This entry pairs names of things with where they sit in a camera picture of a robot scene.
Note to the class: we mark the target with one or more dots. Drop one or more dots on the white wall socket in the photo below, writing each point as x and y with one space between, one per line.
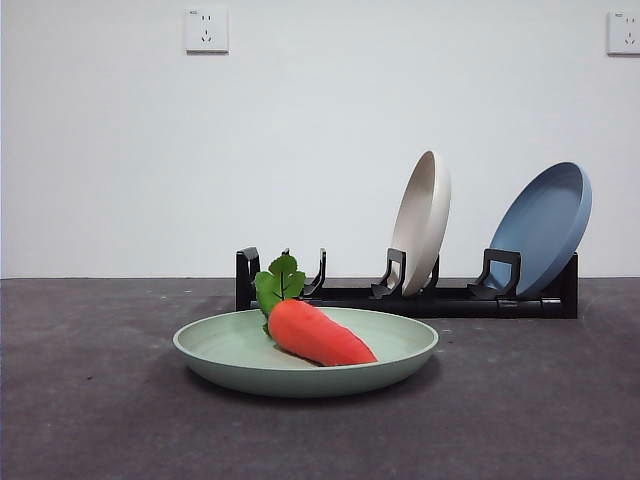
207 30
625 32

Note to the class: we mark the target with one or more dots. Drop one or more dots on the pale green plate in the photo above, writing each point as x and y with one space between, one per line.
225 345

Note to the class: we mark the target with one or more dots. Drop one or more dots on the black plate rack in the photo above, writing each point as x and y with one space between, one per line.
450 306

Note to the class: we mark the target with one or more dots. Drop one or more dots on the cream white plate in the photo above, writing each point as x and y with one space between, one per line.
425 220

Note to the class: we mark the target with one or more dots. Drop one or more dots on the light blue plate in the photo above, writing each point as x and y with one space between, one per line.
540 225

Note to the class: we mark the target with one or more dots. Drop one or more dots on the orange toy carrot green leaves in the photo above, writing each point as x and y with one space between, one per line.
315 335

